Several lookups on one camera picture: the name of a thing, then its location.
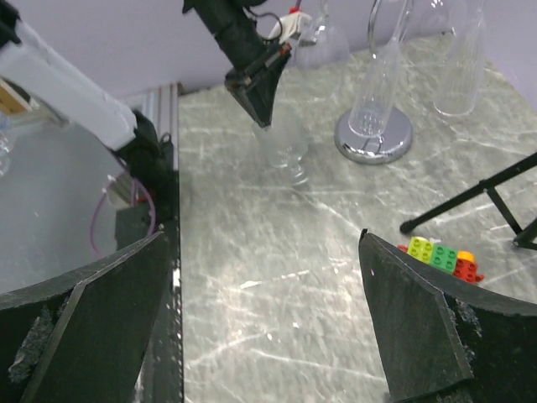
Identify purple cable loop under rail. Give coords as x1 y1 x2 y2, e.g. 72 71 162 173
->
89 175 157 258

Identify clear wine glass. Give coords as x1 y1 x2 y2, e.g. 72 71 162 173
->
433 1 486 117

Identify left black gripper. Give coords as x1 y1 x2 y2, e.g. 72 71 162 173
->
225 40 291 128

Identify chrome wine glass rack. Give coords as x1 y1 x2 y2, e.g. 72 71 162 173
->
334 1 414 165

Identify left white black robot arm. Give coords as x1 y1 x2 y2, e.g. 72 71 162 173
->
13 0 231 98

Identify black perforated music stand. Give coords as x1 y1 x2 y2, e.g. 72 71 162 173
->
399 153 536 250

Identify cardboard boxes outside cell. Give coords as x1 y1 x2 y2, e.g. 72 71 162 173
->
0 80 33 116

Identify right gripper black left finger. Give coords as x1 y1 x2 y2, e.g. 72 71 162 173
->
1 232 168 402

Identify colourful lego toy car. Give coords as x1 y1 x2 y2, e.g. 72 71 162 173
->
397 237 485 284

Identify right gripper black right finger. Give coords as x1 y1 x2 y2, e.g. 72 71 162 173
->
358 230 536 402

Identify clear flute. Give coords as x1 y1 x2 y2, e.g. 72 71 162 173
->
348 37 402 138

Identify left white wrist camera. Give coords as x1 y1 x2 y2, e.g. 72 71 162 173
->
268 6 312 44

